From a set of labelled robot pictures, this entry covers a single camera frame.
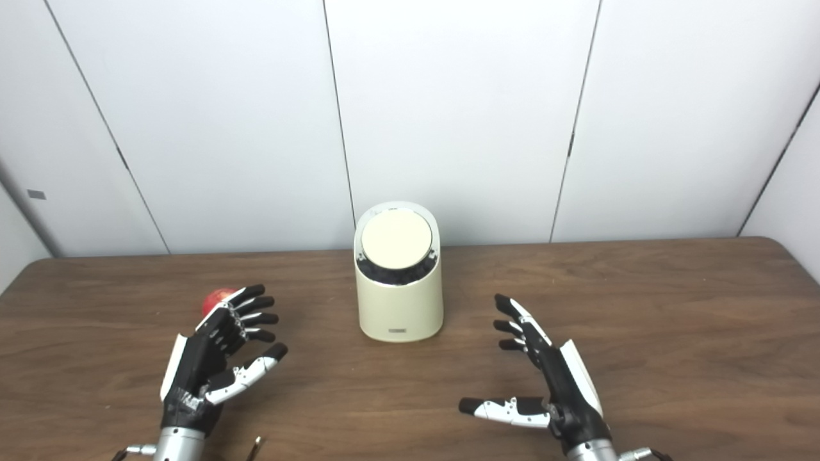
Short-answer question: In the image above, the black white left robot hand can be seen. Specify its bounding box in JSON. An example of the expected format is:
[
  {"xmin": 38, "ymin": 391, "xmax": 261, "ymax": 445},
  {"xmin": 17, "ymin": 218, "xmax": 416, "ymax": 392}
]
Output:
[{"xmin": 160, "ymin": 284, "xmax": 289, "ymax": 436}]

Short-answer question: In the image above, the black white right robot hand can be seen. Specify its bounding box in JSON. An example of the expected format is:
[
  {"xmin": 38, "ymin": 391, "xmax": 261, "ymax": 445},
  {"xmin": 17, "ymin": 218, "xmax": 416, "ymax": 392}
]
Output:
[{"xmin": 459, "ymin": 294, "xmax": 612, "ymax": 457}]

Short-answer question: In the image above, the red apple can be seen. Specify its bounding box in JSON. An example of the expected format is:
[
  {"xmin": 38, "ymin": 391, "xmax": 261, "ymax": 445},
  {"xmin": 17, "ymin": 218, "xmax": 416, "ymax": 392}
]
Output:
[{"xmin": 202, "ymin": 289, "xmax": 236, "ymax": 318}]

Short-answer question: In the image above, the round cream bin lid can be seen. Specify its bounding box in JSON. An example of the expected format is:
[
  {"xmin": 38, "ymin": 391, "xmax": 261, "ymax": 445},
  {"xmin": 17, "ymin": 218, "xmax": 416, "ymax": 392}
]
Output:
[{"xmin": 361, "ymin": 209, "xmax": 433, "ymax": 270}]

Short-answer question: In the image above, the cream-colored bin body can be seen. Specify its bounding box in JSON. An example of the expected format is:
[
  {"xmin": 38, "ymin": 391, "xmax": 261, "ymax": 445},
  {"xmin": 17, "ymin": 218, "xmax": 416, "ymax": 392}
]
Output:
[{"xmin": 354, "ymin": 202, "xmax": 444, "ymax": 343}]

